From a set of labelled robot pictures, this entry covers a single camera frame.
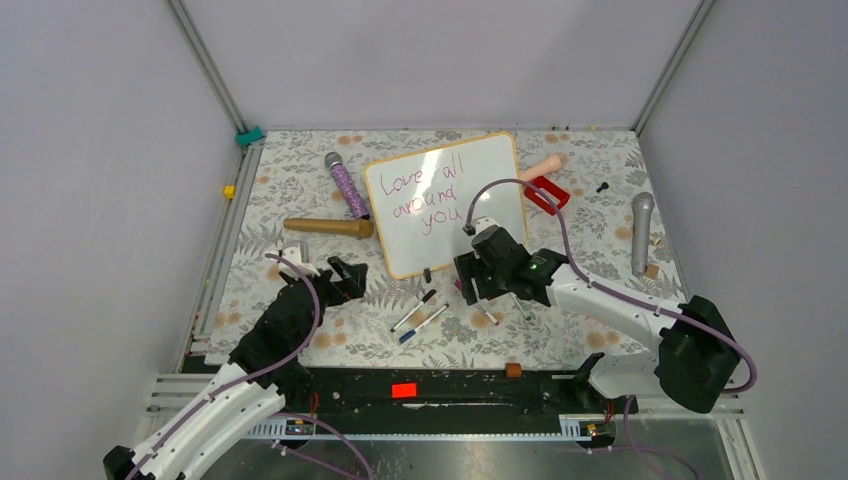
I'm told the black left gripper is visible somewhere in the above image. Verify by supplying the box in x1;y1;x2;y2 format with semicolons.
283;256;366;348

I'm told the red tip white marker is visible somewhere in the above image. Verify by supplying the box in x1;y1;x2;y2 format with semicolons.
478;303;500;326

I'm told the yellow framed whiteboard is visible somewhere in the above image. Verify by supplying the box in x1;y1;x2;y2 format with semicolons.
364;132;527;279

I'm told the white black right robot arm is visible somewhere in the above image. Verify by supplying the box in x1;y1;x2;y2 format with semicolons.
454;225;742;414

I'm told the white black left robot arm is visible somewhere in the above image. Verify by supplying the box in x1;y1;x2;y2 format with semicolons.
103;250;368;479

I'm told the black cap whiteboard marker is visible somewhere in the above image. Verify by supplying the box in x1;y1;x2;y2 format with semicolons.
390;289;437;333

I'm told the blue cap whiteboard marker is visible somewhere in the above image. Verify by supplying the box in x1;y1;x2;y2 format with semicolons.
399;303;450;344

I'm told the green cap marker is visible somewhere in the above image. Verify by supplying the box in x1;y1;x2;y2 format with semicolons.
510;294;533;321

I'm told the red plastic tray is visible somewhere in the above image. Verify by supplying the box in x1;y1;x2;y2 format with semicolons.
524;176;571;216

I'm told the orange brown cylinder block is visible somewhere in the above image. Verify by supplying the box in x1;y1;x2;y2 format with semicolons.
504;362;523;379

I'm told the floral table mat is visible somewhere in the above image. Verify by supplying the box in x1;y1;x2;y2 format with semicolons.
205;130;686;369

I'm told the red label sticker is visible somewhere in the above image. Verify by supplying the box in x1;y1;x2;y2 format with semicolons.
390;382;418;399

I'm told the purple glitter microphone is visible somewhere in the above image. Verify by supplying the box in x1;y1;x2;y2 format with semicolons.
324;151;371;220

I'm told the small wooden cube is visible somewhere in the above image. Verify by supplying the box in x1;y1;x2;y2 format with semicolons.
645;264;661;280

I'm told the silver microphone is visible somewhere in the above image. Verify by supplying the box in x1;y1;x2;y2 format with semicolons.
631;192;655;277

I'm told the teal corner clamp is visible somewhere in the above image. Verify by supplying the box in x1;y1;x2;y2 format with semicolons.
235;126;265;148

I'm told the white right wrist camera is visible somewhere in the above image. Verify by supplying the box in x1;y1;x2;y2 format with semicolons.
471;216;500;239

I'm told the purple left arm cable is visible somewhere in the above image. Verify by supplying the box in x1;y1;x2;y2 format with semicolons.
122;252;376;480

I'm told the wooden rolling pin handle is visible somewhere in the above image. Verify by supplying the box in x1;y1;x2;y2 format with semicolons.
283;218;375;239

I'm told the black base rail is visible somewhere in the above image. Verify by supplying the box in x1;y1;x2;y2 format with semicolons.
283;367;638;425

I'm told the white cable duct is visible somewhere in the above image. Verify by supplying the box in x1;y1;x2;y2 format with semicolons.
243;415;616;442

